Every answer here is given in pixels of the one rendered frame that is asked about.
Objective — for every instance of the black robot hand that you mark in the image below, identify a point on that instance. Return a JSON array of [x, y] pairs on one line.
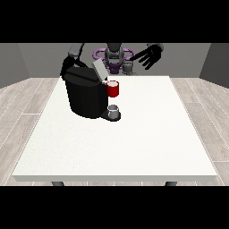
[[152, 55], [69, 62]]

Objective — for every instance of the black coffee machine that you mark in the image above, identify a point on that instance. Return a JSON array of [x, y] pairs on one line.
[[85, 95]]

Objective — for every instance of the dark table leg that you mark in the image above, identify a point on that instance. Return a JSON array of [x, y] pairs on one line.
[[57, 183], [171, 183]]

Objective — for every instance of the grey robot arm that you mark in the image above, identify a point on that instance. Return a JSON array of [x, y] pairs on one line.
[[160, 46], [76, 50]]

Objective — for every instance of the small grey coffee pod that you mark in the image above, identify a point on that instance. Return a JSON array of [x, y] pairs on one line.
[[127, 68]]

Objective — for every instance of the small grey cup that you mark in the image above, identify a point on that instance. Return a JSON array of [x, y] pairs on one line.
[[113, 112]]

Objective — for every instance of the red pod holder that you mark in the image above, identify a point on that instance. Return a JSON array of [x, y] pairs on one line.
[[112, 90]]

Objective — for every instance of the pale grey machine lid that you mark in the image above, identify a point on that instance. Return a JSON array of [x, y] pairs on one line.
[[100, 69]]

